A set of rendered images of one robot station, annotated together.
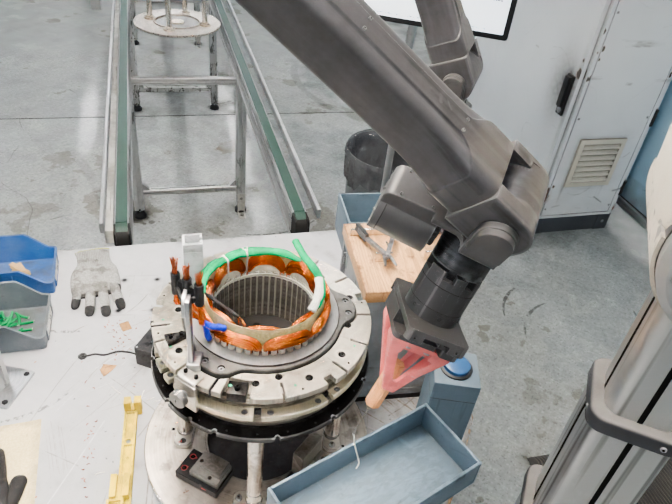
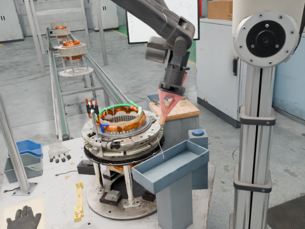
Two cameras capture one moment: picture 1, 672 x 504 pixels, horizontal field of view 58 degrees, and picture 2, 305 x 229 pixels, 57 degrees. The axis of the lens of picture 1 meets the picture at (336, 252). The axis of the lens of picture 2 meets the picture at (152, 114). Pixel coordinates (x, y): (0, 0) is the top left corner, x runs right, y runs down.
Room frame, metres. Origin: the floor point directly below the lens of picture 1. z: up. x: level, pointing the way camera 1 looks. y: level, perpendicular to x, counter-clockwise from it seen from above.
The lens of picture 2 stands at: (-0.35, -0.06, 1.57)
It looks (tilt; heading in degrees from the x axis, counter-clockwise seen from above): 24 degrees down; 2
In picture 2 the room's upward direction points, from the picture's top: 5 degrees counter-clockwise
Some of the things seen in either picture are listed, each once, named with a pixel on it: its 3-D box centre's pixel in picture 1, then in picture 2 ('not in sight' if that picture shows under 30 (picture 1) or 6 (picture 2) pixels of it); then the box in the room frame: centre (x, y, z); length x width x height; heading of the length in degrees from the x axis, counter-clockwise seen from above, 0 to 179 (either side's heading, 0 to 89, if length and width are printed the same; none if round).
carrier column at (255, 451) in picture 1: (255, 463); (129, 183); (0.53, 0.08, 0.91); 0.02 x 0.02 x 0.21
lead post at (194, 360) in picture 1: (193, 332); (96, 125); (0.54, 0.17, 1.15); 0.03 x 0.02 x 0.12; 6
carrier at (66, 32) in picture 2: not in sight; (62, 37); (4.81, 1.57, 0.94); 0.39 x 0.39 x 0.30
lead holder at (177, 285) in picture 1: (187, 288); (92, 109); (0.56, 0.18, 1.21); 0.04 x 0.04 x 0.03; 14
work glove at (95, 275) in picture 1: (98, 278); (58, 151); (1.01, 0.52, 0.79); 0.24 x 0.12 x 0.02; 20
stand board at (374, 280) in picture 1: (403, 259); (173, 108); (0.88, -0.12, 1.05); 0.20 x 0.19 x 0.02; 15
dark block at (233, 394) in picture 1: (237, 390); (115, 144); (0.51, 0.10, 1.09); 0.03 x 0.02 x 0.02; 91
